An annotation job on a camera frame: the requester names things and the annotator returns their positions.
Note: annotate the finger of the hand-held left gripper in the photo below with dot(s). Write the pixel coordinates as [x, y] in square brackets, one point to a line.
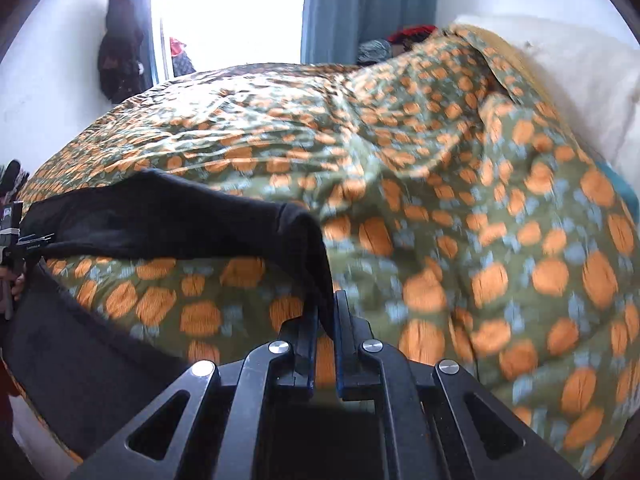
[39, 241]

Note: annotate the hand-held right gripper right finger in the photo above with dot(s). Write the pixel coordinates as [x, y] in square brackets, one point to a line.
[344, 355]

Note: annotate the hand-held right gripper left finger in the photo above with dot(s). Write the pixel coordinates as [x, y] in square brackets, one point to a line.
[306, 355]

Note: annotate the black backpack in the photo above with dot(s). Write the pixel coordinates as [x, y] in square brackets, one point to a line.
[150, 220]

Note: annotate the person's left hand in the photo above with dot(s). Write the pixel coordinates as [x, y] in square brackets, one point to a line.
[19, 287]

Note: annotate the green blanket with orange print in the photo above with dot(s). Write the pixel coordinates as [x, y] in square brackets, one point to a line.
[450, 185]

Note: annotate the red and patterned clothes pile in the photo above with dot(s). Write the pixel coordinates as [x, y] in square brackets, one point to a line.
[181, 57]

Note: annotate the teal bed sheet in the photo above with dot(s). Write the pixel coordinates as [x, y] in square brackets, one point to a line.
[622, 187]

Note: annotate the white pillow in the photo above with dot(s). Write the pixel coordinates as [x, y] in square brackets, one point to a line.
[575, 65]

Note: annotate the black jacket hanging on wall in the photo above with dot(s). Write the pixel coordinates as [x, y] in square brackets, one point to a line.
[120, 55]

